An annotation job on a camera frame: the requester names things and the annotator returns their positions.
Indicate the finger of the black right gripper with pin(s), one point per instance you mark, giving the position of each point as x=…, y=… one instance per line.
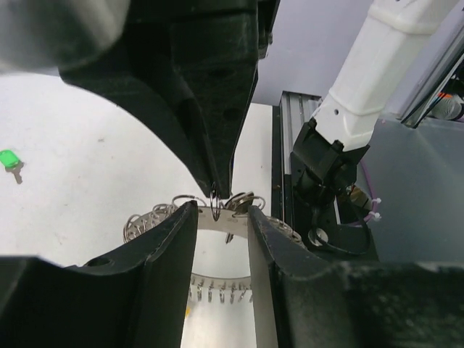
x=216, y=47
x=137, y=74

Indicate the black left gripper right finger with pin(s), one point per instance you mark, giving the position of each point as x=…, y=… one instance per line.
x=301, y=300

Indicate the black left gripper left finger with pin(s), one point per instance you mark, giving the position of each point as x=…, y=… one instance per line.
x=133, y=296

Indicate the metal disc with key rings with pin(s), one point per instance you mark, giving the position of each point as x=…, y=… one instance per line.
x=221, y=260

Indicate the silver key with black fob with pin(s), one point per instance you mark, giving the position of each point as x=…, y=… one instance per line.
x=240, y=203

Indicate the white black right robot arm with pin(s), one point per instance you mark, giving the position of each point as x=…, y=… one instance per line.
x=391, y=37

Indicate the key with green cap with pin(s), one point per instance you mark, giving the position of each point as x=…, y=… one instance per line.
x=12, y=164

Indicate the grey handheld microphone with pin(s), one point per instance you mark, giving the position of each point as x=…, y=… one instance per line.
x=448, y=109

